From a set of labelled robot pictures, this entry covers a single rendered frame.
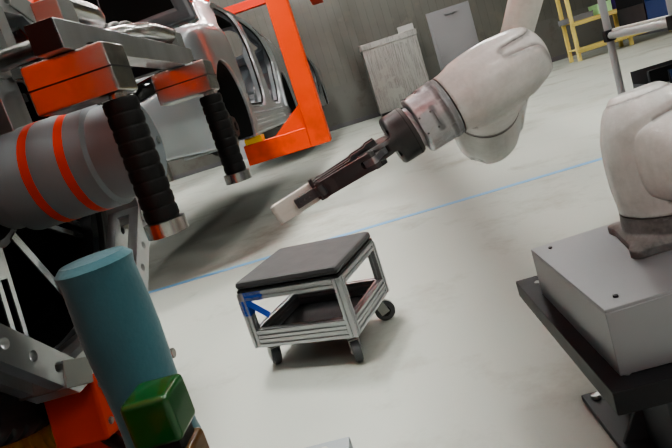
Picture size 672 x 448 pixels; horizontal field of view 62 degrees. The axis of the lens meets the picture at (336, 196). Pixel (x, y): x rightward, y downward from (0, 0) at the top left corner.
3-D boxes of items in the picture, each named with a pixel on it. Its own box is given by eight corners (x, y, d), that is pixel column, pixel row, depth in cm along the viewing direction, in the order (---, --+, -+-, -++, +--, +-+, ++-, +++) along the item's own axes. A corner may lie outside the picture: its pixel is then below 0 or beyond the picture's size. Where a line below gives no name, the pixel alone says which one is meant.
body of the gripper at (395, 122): (396, 105, 84) (344, 138, 85) (404, 105, 76) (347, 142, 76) (422, 147, 85) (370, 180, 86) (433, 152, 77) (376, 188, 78)
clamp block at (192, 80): (170, 105, 93) (159, 74, 92) (221, 89, 92) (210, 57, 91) (159, 106, 88) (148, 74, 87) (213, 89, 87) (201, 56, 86)
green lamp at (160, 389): (154, 424, 47) (137, 381, 46) (198, 412, 46) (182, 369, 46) (134, 455, 43) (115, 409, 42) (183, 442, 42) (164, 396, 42)
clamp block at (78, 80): (63, 115, 60) (44, 67, 59) (140, 90, 59) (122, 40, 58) (36, 118, 55) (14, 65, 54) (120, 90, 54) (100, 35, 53)
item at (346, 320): (399, 313, 209) (373, 228, 204) (369, 365, 177) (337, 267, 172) (302, 325, 228) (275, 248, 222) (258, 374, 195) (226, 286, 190)
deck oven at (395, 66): (430, 100, 1476) (411, 32, 1446) (436, 101, 1369) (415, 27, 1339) (378, 117, 1487) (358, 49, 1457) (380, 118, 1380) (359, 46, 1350)
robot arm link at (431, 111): (438, 77, 75) (400, 101, 75) (472, 134, 77) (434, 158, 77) (425, 80, 84) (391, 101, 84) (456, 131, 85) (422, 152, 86)
